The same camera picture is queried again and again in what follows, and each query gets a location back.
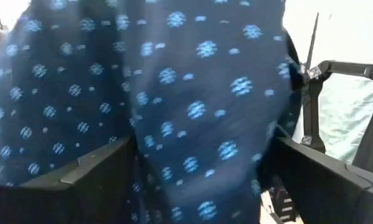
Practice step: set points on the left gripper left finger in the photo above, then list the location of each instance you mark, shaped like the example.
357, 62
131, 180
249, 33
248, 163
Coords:
64, 202

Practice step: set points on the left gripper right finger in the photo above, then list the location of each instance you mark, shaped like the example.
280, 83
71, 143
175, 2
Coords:
329, 193

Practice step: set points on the pale blue smooth shirt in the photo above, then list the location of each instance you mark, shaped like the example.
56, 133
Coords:
345, 118

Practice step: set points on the dark blue dotted cloth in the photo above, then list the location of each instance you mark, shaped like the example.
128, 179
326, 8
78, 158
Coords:
205, 93

